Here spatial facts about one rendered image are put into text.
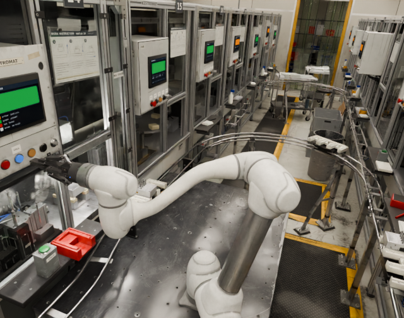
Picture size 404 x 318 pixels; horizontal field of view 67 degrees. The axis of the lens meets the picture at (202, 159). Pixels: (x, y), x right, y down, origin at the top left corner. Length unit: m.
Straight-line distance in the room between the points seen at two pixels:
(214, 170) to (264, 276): 0.86
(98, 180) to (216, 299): 0.66
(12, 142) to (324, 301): 2.36
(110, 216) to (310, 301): 1.94
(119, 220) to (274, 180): 0.56
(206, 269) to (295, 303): 1.32
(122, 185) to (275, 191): 0.51
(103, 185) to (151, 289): 0.80
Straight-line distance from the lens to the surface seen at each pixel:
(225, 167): 1.16
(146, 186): 2.04
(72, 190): 1.89
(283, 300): 2.66
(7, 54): 1.33
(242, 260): 1.23
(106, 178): 1.07
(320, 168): 4.34
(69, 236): 1.67
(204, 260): 1.46
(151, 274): 1.79
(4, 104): 1.30
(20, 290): 1.55
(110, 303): 1.70
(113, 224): 1.16
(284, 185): 1.04
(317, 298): 2.77
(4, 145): 1.35
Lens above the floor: 1.98
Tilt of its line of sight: 26 degrees down
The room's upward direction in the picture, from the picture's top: 3 degrees clockwise
